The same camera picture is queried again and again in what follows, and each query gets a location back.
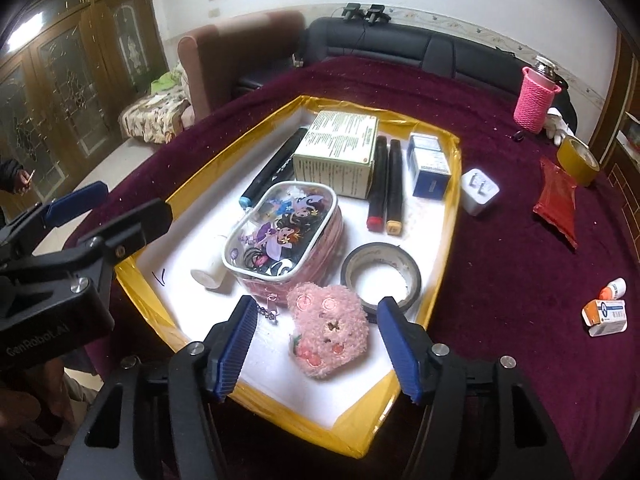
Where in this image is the cartoon print clear pouch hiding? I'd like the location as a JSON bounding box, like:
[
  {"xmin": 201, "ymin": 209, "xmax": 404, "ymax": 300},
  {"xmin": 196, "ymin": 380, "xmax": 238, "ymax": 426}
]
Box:
[{"xmin": 221, "ymin": 180, "xmax": 347, "ymax": 328}]

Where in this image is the floral blanket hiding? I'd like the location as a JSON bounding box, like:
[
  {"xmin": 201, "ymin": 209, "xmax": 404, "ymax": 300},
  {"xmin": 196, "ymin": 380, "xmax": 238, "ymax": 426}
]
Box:
[{"xmin": 117, "ymin": 67, "xmax": 193, "ymax": 145}]

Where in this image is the small blue white box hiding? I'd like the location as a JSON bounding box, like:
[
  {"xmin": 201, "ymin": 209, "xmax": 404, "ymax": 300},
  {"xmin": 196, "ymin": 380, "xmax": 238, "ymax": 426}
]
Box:
[{"xmin": 407, "ymin": 132, "xmax": 442, "ymax": 153}]

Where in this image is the white charger plug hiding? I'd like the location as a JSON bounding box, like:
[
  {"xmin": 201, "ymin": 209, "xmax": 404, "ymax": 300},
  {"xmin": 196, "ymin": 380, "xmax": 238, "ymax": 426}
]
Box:
[{"xmin": 460, "ymin": 167, "xmax": 501, "ymax": 217}]

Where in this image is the black tape roll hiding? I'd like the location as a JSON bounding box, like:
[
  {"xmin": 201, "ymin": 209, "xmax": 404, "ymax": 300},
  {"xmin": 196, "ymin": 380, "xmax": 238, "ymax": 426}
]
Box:
[{"xmin": 341, "ymin": 241, "xmax": 423, "ymax": 317}]

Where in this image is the black marker red cap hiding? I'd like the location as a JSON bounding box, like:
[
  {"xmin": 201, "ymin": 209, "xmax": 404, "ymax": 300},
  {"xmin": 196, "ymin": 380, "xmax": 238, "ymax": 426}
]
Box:
[{"xmin": 366, "ymin": 135, "xmax": 390, "ymax": 232}]

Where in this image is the maroon tablecloth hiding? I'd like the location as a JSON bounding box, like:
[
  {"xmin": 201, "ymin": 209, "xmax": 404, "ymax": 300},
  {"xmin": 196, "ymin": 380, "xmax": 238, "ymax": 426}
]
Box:
[{"xmin": 65, "ymin": 55, "xmax": 640, "ymax": 480}]

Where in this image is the black marker blue cap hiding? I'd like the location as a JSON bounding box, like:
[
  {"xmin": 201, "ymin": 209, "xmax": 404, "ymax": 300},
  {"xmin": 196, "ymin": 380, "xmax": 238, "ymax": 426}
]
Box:
[{"xmin": 238, "ymin": 126, "xmax": 310, "ymax": 209}]

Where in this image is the black marker yellow cap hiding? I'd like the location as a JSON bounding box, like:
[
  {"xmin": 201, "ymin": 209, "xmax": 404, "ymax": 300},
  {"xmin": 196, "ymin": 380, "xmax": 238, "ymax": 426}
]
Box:
[{"xmin": 384, "ymin": 139, "xmax": 405, "ymax": 236}]

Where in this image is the large blue white box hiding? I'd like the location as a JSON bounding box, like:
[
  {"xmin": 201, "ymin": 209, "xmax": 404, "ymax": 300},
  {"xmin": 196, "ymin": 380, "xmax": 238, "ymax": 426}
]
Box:
[{"xmin": 407, "ymin": 146, "xmax": 453, "ymax": 202}]

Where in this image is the white plastic bottle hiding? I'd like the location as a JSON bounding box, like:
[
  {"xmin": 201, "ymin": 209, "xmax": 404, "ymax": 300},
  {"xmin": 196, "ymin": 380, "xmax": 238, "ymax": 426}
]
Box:
[{"xmin": 190, "ymin": 235, "xmax": 236, "ymax": 291}]

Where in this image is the small orange white bottle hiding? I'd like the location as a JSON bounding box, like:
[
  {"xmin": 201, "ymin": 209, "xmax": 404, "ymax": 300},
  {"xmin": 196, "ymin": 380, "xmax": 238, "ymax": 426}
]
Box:
[{"xmin": 600, "ymin": 277, "xmax": 628, "ymax": 301}]

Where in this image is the red packet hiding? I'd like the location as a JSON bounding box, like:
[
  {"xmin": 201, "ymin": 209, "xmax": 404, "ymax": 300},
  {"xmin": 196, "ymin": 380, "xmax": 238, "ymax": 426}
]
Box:
[{"xmin": 532, "ymin": 157, "xmax": 580, "ymax": 252}]

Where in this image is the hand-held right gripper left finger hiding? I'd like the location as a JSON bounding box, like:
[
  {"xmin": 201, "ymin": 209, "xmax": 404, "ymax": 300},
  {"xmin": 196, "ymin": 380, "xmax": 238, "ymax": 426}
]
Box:
[{"xmin": 62, "ymin": 295, "xmax": 258, "ymax": 480}]

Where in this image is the green white medicine box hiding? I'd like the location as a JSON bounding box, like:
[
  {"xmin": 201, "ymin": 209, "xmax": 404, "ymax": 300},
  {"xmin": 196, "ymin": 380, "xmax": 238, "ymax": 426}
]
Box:
[{"xmin": 292, "ymin": 110, "xmax": 378, "ymax": 200}]

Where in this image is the white tray yellow taped rim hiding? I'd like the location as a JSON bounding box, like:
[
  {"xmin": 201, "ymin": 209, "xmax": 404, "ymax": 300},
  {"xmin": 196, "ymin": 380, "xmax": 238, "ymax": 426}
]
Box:
[{"xmin": 114, "ymin": 94, "xmax": 461, "ymax": 460}]

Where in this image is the yellow tape roll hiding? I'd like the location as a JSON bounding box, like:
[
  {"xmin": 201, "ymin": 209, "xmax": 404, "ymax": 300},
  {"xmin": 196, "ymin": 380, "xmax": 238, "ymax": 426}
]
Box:
[{"xmin": 556, "ymin": 137, "xmax": 600, "ymax": 188}]

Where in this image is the wooden cabinet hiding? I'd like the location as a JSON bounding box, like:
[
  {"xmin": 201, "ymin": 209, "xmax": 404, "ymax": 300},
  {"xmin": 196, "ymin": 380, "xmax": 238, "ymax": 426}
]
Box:
[{"xmin": 592, "ymin": 25, "xmax": 640, "ymax": 241}]

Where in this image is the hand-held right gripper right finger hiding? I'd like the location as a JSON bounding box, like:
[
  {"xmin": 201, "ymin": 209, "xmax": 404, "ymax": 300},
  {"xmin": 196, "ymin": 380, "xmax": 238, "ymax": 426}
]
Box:
[{"xmin": 376, "ymin": 296, "xmax": 576, "ymax": 480}]

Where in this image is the pink knitted bottle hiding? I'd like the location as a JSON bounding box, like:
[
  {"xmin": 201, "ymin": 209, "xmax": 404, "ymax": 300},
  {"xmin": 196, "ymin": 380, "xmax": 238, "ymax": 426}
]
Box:
[{"xmin": 513, "ymin": 55, "xmax": 563, "ymax": 134}]

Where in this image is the black leather sofa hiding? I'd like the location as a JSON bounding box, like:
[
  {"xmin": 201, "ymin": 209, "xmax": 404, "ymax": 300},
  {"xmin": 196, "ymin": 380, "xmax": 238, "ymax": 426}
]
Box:
[{"xmin": 235, "ymin": 16, "xmax": 578, "ymax": 126}]

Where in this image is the green cloth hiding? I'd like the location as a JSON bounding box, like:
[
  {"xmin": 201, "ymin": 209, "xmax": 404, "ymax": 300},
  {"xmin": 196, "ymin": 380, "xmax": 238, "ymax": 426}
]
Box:
[{"xmin": 150, "ymin": 69, "xmax": 182, "ymax": 95}]

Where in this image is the pink plush toy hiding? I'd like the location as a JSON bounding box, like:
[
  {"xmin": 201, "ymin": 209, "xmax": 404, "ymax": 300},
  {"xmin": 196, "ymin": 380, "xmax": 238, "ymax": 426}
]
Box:
[{"xmin": 286, "ymin": 282, "xmax": 372, "ymax": 378}]

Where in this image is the brown armchair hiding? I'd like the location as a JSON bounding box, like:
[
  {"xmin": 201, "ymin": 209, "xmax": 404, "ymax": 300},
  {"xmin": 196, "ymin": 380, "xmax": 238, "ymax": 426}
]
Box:
[{"xmin": 177, "ymin": 10, "xmax": 307, "ymax": 123}]

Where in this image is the white glove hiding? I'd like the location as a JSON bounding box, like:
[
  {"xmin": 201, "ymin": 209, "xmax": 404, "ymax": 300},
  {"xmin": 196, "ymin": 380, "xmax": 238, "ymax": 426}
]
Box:
[{"xmin": 545, "ymin": 107, "xmax": 576, "ymax": 143}]

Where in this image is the wooden glass door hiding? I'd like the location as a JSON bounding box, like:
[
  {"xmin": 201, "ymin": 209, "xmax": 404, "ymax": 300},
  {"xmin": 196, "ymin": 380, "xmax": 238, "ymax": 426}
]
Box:
[{"xmin": 0, "ymin": 0, "xmax": 168, "ymax": 201}]

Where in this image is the small orange white box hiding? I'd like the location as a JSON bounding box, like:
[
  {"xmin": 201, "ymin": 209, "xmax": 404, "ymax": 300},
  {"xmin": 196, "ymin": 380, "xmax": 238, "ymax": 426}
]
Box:
[{"xmin": 581, "ymin": 298, "xmax": 629, "ymax": 338}]

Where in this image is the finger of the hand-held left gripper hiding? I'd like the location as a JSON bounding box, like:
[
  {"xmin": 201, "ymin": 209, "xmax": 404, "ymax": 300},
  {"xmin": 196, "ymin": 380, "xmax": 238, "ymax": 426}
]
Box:
[
  {"xmin": 0, "ymin": 182, "xmax": 109, "ymax": 261},
  {"xmin": 62, "ymin": 199, "xmax": 174, "ymax": 293}
]

